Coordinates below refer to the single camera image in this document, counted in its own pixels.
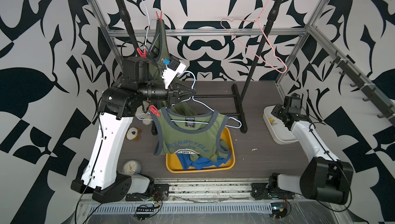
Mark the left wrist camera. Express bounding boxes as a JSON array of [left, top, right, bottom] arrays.
[[161, 57, 186, 90]]

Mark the small circuit board right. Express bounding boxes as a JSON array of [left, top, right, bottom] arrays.
[[270, 201, 292, 219]]

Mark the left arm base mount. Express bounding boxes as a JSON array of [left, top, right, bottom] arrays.
[[125, 175, 170, 202]]

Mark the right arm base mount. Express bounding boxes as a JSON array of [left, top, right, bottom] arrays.
[[251, 173, 294, 200]]

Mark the small circuit board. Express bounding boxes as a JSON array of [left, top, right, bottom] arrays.
[[134, 202, 163, 221], [270, 201, 292, 219]]

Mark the black wall hook rail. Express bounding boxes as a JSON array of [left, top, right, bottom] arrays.
[[331, 51, 395, 126]]

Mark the pink wire hanger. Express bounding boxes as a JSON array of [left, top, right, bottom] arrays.
[[220, 0, 288, 74]]

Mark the brown white plush piece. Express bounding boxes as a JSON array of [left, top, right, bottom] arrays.
[[125, 127, 142, 141]]

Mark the red clothespin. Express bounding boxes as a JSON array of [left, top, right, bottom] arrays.
[[155, 12, 163, 21], [137, 48, 147, 58], [149, 105, 161, 117]]

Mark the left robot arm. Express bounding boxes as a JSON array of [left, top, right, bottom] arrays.
[[71, 57, 196, 203]]

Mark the white wire hanger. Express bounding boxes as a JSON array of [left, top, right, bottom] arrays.
[[141, 0, 152, 45]]

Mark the yellow plastic tray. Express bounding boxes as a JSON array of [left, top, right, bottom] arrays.
[[166, 128, 236, 174]]

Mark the white plastic bin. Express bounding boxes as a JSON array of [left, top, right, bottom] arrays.
[[263, 106, 298, 145]]

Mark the blue tank top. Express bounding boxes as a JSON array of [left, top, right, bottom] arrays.
[[177, 154, 231, 170]]

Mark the small round clock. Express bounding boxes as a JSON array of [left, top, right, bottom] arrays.
[[122, 160, 142, 176]]

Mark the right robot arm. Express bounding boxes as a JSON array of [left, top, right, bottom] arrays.
[[263, 94, 353, 207]]

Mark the small circuit board left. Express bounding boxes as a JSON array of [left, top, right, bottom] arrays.
[[134, 202, 163, 221]]

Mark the blue wire hanger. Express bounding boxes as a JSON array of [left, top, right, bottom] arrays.
[[135, 71, 243, 129]]

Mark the green tank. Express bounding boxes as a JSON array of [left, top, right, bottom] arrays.
[[148, 19, 170, 74], [150, 107, 230, 162]]

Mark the white plush toy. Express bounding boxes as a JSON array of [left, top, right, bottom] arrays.
[[135, 105, 153, 126]]

